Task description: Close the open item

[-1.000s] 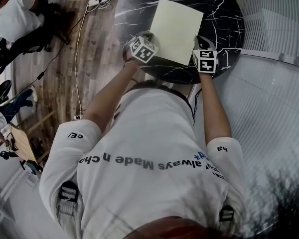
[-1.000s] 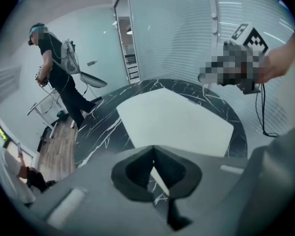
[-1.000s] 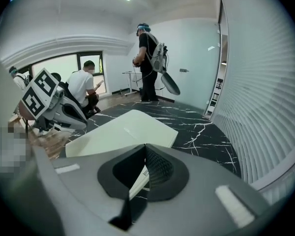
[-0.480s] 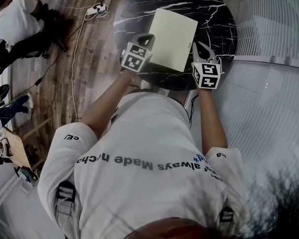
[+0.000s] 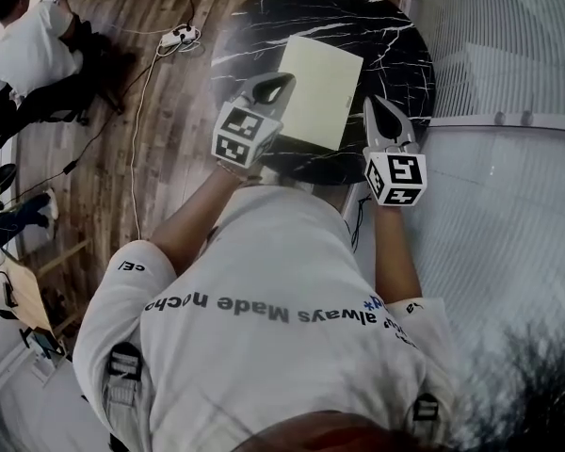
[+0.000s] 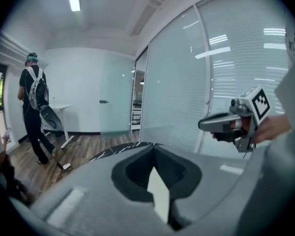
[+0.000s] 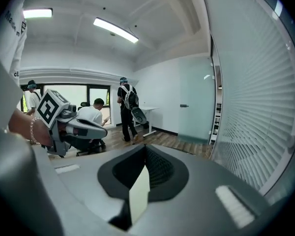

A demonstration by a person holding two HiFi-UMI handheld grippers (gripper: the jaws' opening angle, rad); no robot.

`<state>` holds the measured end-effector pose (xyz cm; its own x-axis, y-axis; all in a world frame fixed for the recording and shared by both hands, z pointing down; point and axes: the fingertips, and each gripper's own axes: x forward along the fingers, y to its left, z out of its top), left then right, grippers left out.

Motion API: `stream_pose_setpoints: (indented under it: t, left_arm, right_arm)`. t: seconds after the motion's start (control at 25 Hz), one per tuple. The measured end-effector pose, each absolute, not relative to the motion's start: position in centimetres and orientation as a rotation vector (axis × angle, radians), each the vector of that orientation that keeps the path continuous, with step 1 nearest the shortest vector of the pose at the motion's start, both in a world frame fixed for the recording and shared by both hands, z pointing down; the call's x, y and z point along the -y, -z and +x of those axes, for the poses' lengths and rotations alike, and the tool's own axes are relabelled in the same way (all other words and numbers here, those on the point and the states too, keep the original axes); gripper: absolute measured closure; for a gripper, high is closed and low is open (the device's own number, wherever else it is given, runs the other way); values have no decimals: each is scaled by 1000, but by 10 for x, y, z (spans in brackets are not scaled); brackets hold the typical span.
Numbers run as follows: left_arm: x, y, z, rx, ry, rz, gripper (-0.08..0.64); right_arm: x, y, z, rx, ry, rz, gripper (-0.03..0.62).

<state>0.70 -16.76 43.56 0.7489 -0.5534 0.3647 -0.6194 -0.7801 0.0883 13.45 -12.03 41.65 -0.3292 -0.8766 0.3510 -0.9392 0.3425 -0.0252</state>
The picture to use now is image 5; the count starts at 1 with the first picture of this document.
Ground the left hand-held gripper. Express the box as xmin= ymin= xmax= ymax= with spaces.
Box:
xmin=210 ymin=72 xmax=298 ymax=170

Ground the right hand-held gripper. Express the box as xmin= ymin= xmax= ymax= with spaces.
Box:
xmin=361 ymin=93 xmax=428 ymax=208

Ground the cream folder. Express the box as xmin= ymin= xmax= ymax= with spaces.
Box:
xmin=276 ymin=35 xmax=365 ymax=153

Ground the person's left forearm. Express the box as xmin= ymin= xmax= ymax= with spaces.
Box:
xmin=148 ymin=166 xmax=242 ymax=281

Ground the person's right forearm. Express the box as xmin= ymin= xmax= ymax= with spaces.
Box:
xmin=370 ymin=202 xmax=426 ymax=304

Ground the black marble round table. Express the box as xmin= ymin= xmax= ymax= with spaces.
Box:
xmin=209 ymin=0 xmax=437 ymax=187

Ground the large white power strip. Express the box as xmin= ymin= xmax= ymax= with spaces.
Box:
xmin=159 ymin=24 xmax=202 ymax=50

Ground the black office chair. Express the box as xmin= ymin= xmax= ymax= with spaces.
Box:
xmin=0 ymin=30 xmax=127 ymax=155

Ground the person's white printed shirt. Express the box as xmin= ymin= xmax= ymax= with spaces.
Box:
xmin=73 ymin=183 xmax=463 ymax=452

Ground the light wooden table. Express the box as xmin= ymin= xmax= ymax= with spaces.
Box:
xmin=0 ymin=237 xmax=94 ymax=337

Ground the silver wrist bracelet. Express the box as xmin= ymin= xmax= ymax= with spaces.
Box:
xmin=216 ymin=160 xmax=247 ymax=184

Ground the thin black waist cable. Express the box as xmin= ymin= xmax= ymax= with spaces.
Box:
xmin=347 ymin=194 xmax=374 ymax=254

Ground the long white cable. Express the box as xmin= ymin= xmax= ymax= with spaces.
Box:
xmin=129 ymin=44 xmax=167 ymax=243

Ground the black cable with adapter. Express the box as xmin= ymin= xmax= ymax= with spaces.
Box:
xmin=4 ymin=109 xmax=124 ymax=207

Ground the grey shoulder strap with buckle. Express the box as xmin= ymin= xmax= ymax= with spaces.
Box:
xmin=412 ymin=392 xmax=442 ymax=426
xmin=101 ymin=341 xmax=145 ymax=442

